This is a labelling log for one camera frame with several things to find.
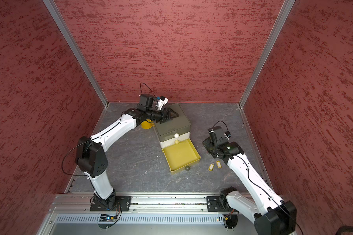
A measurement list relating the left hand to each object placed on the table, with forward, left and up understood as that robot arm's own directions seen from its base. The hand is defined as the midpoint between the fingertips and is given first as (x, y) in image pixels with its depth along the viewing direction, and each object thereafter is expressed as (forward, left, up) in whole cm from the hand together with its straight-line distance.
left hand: (174, 119), depth 81 cm
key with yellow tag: (-16, -27, -23) cm, 39 cm away
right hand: (-12, -17, -8) cm, 22 cm away
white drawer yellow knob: (-6, -1, -12) cm, 13 cm away
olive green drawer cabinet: (+2, -4, -4) cm, 6 cm away
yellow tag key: (-19, -22, -24) cm, 38 cm away
